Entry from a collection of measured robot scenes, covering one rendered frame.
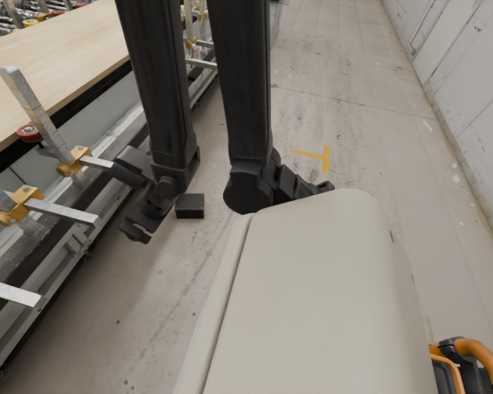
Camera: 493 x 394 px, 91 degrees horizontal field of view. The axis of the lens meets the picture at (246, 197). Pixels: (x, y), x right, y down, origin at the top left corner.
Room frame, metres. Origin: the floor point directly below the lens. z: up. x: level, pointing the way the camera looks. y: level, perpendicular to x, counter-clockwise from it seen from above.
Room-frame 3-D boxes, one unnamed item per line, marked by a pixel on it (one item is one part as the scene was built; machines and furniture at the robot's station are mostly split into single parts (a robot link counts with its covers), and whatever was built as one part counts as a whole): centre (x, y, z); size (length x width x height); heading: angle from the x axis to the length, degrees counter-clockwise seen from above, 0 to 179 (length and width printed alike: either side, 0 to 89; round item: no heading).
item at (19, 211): (0.39, 0.73, 0.83); 0.14 x 0.06 x 0.05; 173
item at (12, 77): (0.61, 0.70, 0.93); 0.04 x 0.04 x 0.48; 83
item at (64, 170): (0.64, 0.70, 0.80); 0.14 x 0.06 x 0.05; 173
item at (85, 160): (0.65, 0.65, 0.80); 0.43 x 0.03 x 0.04; 83
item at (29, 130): (0.67, 0.84, 0.85); 0.08 x 0.08 x 0.11
